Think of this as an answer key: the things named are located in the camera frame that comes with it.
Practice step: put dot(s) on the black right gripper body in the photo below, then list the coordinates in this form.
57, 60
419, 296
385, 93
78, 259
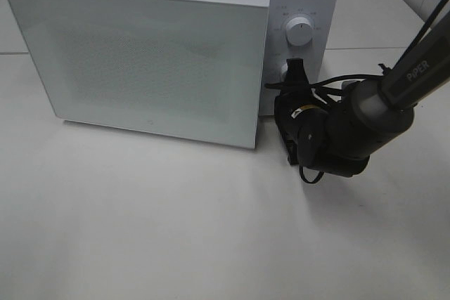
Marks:
295, 93

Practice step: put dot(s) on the white microwave knob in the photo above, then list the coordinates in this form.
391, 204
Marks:
299, 30
283, 71

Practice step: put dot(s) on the white microwave door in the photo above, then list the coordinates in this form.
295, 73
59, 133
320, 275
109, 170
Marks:
182, 68

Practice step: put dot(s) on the black-sleeved right robot arm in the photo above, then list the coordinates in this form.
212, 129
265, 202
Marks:
374, 111

